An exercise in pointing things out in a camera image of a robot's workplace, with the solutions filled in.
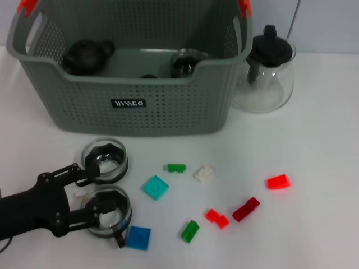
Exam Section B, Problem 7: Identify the glass carafe with black lid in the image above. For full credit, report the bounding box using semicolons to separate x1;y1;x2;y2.
231;24;297;113

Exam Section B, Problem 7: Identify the dark clay teapot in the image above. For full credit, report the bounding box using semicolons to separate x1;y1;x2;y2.
61;39;115;76

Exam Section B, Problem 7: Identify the blue square toy plate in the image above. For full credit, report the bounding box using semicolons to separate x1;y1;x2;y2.
126;226;151;251

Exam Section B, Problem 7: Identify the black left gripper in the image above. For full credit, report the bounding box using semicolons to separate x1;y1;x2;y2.
0;163;117;240

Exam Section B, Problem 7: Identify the grey perforated storage basket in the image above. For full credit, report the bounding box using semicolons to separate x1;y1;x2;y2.
5;0;253;138

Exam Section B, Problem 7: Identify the teal square toy plate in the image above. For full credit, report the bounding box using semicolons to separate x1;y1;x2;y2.
142;175;169;202

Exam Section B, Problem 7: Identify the white two-stud toy plate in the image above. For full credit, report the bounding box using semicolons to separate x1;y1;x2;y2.
192;164;217;183

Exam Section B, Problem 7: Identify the green rectangular toy brick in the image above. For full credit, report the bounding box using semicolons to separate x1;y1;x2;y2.
180;220;200;244

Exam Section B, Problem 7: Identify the bright red toy brick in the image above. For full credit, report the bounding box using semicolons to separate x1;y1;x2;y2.
265;173;292;191

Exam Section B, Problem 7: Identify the dark red long toy brick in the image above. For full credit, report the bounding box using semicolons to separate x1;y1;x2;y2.
232;197;261;222

